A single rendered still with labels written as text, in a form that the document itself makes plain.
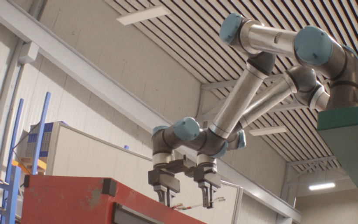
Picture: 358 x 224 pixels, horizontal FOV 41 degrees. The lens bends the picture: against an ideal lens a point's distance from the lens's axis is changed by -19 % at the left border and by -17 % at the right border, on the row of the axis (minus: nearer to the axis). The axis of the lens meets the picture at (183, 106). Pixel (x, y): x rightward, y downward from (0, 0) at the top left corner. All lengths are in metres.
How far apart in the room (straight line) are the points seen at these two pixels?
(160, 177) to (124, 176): 2.60
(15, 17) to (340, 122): 9.98
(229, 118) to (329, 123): 0.57
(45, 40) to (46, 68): 1.04
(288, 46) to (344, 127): 0.32
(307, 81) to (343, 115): 0.70
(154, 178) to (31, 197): 0.48
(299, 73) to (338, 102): 0.65
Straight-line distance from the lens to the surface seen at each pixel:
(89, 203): 1.64
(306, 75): 2.13
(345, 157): 1.69
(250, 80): 1.90
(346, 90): 1.52
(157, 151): 1.93
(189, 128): 1.86
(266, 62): 1.87
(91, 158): 4.35
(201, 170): 2.10
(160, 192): 1.87
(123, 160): 4.47
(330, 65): 1.49
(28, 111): 11.81
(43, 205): 1.80
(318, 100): 2.21
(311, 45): 1.47
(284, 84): 2.10
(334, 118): 1.47
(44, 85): 12.29
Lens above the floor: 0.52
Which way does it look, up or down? 24 degrees up
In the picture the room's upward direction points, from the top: 9 degrees clockwise
